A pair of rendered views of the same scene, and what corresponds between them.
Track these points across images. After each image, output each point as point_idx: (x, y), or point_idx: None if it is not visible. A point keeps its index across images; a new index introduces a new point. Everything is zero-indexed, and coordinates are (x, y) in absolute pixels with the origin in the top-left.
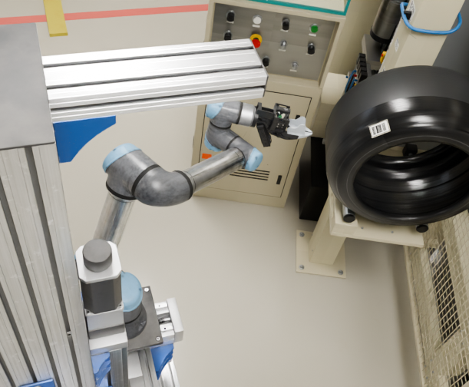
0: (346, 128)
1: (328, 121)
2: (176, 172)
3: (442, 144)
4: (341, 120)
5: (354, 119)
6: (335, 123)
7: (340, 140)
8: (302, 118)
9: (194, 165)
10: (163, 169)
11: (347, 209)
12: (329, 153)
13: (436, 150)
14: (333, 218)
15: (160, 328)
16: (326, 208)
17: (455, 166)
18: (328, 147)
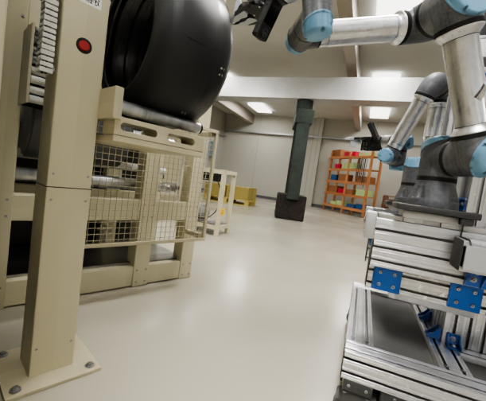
0: (223, 9)
1: (193, 21)
2: (406, 9)
3: (104, 68)
4: (212, 6)
5: (219, 0)
6: (208, 14)
7: (228, 22)
8: (238, 1)
9: (379, 16)
10: (419, 3)
11: (196, 122)
12: (227, 43)
13: (108, 75)
14: (197, 140)
15: (389, 213)
16: (60, 258)
17: (113, 84)
18: (218, 41)
